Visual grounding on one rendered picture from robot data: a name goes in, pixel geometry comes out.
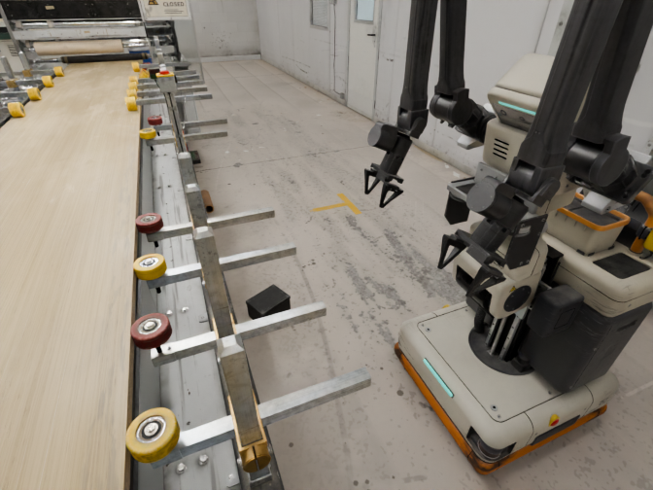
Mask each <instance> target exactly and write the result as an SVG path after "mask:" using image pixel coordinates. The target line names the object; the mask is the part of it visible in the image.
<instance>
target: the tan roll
mask: <svg viewBox="0 0 653 490"><path fill-rule="evenodd" d="M33 45H34V48H23V49H24V51H25V52H36V53H37V55H39V56H42V55H64V54H85V53H124V48H133V47H148V46H149V44H148V43H137V44H123V43H122V42H121V39H116V40H87V41H60V42H34V43H33Z"/></svg>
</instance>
